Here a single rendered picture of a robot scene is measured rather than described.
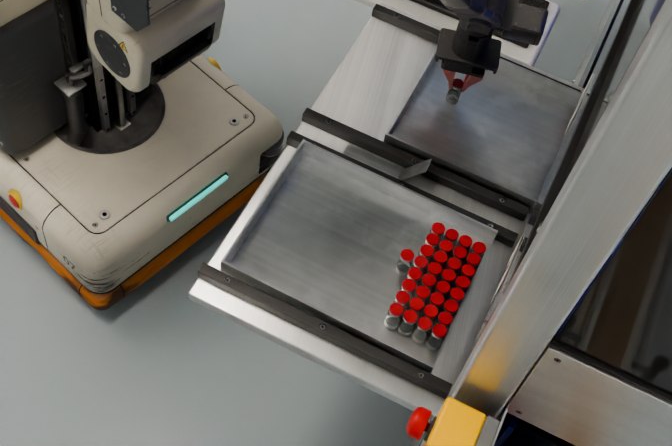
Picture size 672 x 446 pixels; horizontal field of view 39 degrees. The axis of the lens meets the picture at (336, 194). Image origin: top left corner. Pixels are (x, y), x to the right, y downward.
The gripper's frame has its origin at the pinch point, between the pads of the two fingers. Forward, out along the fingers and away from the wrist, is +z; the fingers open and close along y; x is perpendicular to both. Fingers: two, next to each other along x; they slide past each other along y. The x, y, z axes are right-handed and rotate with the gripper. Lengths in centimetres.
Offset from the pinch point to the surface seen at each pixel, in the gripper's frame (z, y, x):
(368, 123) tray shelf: 4.2, -13.3, -9.0
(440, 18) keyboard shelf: 12.1, -4.2, 27.0
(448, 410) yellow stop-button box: -11, 4, -63
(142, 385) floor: 92, -52, -29
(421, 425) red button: -9, 2, -65
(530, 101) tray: 4.4, 13.5, 3.8
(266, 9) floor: 92, -53, 98
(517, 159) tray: 4.3, 12.3, -9.6
